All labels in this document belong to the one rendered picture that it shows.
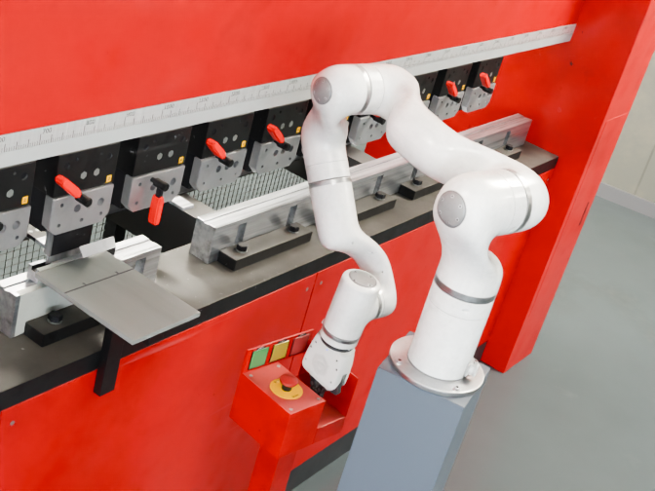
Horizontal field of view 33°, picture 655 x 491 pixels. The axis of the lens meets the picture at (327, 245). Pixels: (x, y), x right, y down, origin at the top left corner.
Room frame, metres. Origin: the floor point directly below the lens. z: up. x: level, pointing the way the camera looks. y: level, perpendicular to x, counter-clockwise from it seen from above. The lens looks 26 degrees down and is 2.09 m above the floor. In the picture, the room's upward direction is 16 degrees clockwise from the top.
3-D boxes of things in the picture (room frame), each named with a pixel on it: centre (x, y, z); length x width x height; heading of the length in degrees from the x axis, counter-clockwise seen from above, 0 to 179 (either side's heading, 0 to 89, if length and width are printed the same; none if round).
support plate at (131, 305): (1.77, 0.35, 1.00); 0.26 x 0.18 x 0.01; 61
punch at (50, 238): (1.84, 0.48, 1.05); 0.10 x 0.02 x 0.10; 151
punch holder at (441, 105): (3.04, -0.18, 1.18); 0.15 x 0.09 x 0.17; 151
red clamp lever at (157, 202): (1.94, 0.35, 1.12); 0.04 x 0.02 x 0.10; 61
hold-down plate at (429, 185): (3.04, -0.25, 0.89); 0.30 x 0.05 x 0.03; 151
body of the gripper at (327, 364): (2.01, -0.07, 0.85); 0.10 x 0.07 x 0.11; 52
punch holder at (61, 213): (1.82, 0.49, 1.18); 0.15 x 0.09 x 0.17; 151
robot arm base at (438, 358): (1.83, -0.27, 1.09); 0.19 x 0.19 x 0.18
